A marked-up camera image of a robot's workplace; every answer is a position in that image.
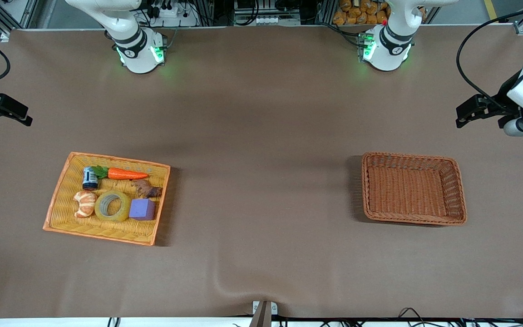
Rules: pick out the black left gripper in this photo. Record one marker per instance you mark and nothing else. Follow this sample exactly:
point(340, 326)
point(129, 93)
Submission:
point(503, 101)

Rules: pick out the yellow clear tape roll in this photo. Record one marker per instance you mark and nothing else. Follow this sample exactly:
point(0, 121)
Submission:
point(100, 211)

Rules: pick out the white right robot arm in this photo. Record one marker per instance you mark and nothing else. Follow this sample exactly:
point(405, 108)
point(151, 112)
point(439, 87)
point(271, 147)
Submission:
point(136, 50)

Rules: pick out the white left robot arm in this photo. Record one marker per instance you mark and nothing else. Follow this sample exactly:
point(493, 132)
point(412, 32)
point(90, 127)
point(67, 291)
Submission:
point(386, 52)

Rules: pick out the brown wicker basket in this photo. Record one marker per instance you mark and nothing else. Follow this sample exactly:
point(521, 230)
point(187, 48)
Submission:
point(407, 188)

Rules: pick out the toy croissant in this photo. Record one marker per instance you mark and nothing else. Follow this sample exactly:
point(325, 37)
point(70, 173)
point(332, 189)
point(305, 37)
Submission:
point(84, 204)

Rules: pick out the orange toy carrot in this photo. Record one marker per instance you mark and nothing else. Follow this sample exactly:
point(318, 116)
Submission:
point(125, 174)

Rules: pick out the yellow woven tray orange rim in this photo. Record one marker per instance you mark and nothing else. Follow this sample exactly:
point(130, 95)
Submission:
point(107, 231)

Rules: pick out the brown toy piece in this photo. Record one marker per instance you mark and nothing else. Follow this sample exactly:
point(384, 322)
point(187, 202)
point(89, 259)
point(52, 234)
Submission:
point(145, 188)

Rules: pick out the bag of orange snacks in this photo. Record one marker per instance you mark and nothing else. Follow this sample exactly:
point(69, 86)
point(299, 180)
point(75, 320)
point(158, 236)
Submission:
point(359, 11)

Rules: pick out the purple block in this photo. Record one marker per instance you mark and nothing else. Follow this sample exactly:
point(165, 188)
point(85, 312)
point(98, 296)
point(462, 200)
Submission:
point(142, 210)

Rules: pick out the brown table cover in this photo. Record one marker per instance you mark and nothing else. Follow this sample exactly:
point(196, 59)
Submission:
point(261, 136)

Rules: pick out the small white power strip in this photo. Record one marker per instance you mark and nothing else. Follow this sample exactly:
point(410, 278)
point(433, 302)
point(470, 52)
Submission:
point(270, 20)

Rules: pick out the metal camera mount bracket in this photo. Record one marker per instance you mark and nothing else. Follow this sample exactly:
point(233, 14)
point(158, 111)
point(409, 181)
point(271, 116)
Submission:
point(263, 313)

